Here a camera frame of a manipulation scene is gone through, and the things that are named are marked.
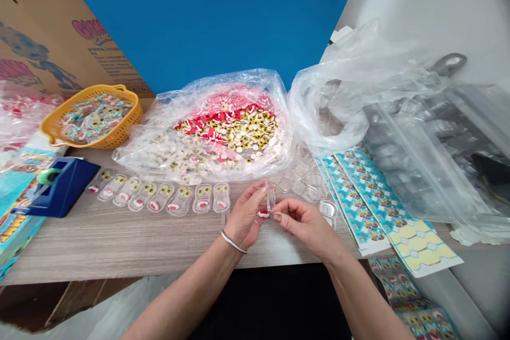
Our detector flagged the person's body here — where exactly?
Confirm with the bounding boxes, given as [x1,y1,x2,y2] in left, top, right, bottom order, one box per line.
[187,263,393,340]

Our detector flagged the stack of blue sticker sheets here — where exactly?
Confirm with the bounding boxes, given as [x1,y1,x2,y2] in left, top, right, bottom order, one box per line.
[313,141,465,279]

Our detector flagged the clear bag with red gummies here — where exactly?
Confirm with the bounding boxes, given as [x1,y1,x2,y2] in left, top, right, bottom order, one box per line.
[0,80,64,154]

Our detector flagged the pile of loose gummy candies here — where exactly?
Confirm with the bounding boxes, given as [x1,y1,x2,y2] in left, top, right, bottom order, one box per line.
[137,92,279,175]

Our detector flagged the blue tape dispenser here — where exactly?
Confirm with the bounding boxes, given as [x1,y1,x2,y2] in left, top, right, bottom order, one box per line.
[20,156,101,219]

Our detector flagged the person's left hand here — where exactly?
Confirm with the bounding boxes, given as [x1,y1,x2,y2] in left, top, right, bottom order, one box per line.
[221,180,276,254]

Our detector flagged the clear blister with red gummy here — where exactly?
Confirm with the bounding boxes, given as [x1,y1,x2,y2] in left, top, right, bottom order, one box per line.
[257,180,277,221]

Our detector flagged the clear bag of empty trays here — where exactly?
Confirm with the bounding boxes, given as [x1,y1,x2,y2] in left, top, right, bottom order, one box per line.
[287,18,510,246]

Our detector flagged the green tape roll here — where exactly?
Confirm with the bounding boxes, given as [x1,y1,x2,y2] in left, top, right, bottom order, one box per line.
[38,167,63,186]

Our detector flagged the yellow plastic basket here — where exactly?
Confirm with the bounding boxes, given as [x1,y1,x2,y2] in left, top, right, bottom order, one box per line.
[40,84,144,150]

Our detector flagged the colourful printed display box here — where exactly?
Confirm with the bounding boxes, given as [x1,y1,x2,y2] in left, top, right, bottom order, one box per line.
[0,132,71,282]

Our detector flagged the row of filled candy blisters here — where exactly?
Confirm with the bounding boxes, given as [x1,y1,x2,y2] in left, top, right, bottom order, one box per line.
[86,169,232,218]

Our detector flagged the pile of empty clear blisters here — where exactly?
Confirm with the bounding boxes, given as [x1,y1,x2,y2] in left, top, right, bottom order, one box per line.
[275,148,339,229]

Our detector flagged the person's right hand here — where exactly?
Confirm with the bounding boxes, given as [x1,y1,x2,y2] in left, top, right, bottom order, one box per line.
[271,198,340,264]

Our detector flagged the printed cardboard carton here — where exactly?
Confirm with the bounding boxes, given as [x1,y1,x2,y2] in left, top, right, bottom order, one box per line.
[0,0,157,98]

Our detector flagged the pile of printed candy cards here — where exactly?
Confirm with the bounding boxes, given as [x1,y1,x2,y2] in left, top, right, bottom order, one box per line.
[367,255,463,340]

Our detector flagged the clear bag of gummy candies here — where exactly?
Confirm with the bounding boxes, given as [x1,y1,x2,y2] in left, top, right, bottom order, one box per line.
[111,68,295,184]

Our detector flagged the pile of packed candy packets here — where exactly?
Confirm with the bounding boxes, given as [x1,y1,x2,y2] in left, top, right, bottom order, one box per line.
[59,93,135,145]

